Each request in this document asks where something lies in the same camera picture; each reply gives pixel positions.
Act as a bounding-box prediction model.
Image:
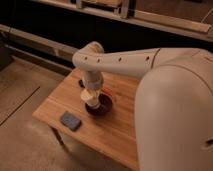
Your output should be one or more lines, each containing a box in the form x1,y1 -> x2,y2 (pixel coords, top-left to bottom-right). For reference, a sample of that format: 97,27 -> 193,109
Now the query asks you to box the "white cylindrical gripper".
82,71 -> 104,90

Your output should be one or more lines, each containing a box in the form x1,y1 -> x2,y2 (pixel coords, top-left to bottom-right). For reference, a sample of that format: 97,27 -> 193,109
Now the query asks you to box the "cream ceramic cup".
80,89 -> 100,109

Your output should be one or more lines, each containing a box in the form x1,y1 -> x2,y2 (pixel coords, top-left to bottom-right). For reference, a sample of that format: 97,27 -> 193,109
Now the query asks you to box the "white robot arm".
73,42 -> 213,171

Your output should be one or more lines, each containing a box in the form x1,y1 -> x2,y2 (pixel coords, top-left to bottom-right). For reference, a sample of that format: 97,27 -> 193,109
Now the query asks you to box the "orange-red object behind bowl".
102,87 -> 113,97

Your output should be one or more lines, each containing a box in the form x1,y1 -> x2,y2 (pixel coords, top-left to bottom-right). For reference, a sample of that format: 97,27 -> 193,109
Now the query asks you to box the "dark red ceramic bowl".
85,94 -> 113,116

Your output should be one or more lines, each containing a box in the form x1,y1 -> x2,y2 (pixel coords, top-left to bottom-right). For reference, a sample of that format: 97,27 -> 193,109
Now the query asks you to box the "small dark round object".
78,79 -> 85,88

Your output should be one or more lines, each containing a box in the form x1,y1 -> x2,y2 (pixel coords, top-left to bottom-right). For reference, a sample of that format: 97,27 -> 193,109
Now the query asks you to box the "wooden table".
33,69 -> 139,171

